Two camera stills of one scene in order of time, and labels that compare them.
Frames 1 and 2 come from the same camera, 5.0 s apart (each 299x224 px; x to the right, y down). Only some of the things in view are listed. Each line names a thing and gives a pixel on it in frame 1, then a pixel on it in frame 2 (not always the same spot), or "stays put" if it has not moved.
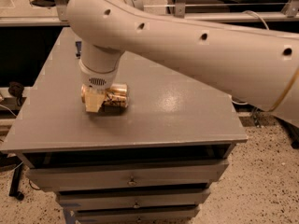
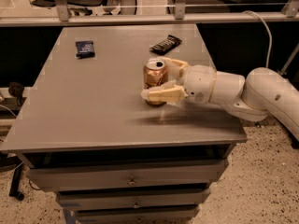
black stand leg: (14, 189) stays put
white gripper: (99, 78) to (198, 82)
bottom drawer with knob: (136, 215) stays put
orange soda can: (115, 94) to (155, 75)
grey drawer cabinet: (152, 161) stays put
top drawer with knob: (125, 175) stays put
